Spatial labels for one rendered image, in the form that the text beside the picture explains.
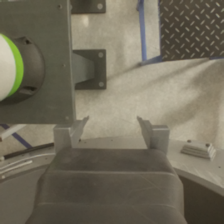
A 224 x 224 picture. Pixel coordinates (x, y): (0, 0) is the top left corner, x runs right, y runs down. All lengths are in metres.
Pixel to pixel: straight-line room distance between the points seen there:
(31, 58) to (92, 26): 1.00
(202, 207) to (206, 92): 1.07
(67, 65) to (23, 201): 0.49
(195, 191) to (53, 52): 0.48
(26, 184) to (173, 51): 0.72
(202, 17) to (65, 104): 0.61
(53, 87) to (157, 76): 1.03
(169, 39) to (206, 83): 0.81
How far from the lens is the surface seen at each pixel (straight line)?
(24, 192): 0.65
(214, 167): 0.65
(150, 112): 1.33
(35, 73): 0.35
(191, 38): 0.73
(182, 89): 1.37
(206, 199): 0.50
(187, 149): 0.70
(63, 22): 0.37
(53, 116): 0.38
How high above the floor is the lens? 1.26
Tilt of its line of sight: 76 degrees down
